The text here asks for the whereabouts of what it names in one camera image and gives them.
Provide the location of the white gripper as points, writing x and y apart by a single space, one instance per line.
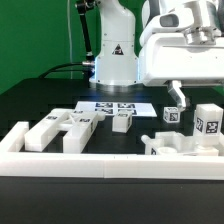
167 57

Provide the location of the white chair seat part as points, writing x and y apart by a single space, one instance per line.
176 144

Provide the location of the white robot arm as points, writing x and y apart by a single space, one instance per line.
117 65

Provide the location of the white tag sheet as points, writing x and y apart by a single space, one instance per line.
112 108

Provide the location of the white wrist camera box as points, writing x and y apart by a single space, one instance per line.
175 21

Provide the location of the white chair back frame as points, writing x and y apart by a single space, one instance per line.
77 126

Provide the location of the black jointed camera mount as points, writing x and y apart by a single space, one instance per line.
83 6

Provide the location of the white U-shaped fence frame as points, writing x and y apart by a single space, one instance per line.
15 162

